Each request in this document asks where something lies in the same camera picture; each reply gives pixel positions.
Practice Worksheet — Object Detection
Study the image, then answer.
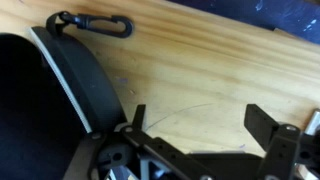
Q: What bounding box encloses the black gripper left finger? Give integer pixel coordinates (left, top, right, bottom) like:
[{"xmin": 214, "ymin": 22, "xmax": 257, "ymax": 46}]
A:
[{"xmin": 121, "ymin": 104, "xmax": 214, "ymax": 180}]

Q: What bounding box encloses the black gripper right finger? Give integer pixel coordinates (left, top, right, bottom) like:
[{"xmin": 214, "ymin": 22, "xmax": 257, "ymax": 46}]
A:
[{"xmin": 244, "ymin": 103, "xmax": 302, "ymax": 180}]

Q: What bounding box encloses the silver metal hand tool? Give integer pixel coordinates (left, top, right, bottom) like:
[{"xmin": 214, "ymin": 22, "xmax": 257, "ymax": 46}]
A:
[{"xmin": 304, "ymin": 109, "xmax": 320, "ymax": 136}]

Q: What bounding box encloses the dark blue floor mat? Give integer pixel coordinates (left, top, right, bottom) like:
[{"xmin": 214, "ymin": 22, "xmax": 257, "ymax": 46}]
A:
[{"xmin": 166, "ymin": 0, "xmax": 320, "ymax": 45}]

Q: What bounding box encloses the black plastic carabiner clip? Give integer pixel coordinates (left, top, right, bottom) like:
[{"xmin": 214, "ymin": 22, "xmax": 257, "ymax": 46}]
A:
[{"xmin": 45, "ymin": 10, "xmax": 134, "ymax": 39}]

